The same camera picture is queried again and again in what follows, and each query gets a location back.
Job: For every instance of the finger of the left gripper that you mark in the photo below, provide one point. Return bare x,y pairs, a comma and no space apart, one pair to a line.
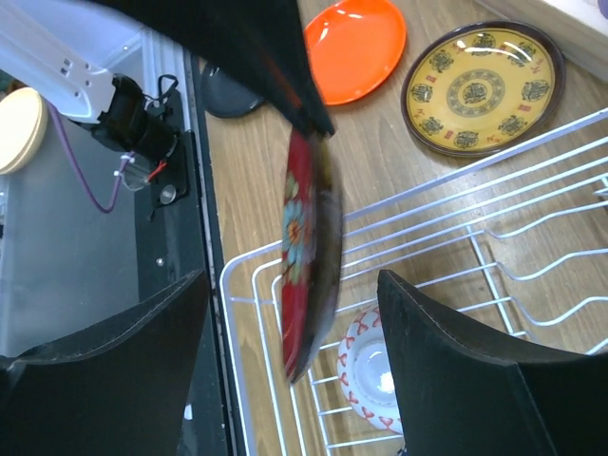
260,44

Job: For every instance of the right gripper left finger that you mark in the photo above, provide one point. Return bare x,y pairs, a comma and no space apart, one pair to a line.
118,387

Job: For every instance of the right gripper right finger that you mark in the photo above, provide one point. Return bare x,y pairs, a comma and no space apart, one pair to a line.
464,388

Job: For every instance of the orange plate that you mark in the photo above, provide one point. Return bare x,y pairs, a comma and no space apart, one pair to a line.
353,47

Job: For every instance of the red white patterned bowl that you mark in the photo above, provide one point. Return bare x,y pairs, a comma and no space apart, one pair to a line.
364,374

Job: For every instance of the white wire dish rack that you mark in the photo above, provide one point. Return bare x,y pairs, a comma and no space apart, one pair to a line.
518,241

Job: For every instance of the red floral plate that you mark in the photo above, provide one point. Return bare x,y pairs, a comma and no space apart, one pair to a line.
311,250

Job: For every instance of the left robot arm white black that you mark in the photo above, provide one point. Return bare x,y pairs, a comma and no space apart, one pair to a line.
109,105

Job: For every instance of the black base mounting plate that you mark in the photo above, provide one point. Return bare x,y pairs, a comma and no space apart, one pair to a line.
173,242

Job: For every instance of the yellow patterned small plate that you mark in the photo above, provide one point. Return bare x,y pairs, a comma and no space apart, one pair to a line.
483,87

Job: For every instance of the aluminium frame rail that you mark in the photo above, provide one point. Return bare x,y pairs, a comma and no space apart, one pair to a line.
161,55

